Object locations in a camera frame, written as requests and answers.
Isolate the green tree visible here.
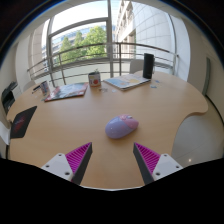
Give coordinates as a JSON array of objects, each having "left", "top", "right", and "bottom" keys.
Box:
[{"left": 59, "top": 25, "right": 108, "bottom": 64}]

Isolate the black cylinder speaker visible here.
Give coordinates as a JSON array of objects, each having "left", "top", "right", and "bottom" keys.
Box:
[{"left": 142, "top": 52, "right": 155, "bottom": 80}]

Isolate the metal balcony railing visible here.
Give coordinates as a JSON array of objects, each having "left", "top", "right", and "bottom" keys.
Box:
[{"left": 26, "top": 41, "right": 179, "bottom": 88}]

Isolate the red and black magazine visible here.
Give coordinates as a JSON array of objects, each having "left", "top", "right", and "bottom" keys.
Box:
[{"left": 43, "top": 82, "right": 90, "bottom": 102}]

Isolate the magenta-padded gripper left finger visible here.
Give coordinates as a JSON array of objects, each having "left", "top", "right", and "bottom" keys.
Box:
[{"left": 40, "top": 142, "right": 93, "bottom": 186}]

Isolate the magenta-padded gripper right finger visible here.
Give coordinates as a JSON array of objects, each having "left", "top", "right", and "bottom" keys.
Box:
[{"left": 133, "top": 142, "right": 184, "bottom": 185}]

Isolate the lilac and pink computer mouse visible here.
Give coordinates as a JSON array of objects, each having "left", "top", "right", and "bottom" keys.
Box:
[{"left": 104, "top": 114, "right": 140, "bottom": 140}]

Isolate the black mouse pad red swirl print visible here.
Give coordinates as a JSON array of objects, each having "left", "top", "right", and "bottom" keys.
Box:
[{"left": 9, "top": 105, "right": 38, "bottom": 140}]

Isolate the black and blue stapler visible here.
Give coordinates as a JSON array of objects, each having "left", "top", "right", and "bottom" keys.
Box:
[{"left": 31, "top": 84, "right": 42, "bottom": 94}]

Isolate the black and white office printer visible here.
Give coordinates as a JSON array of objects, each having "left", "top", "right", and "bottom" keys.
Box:
[{"left": 0, "top": 80, "right": 18, "bottom": 115}]

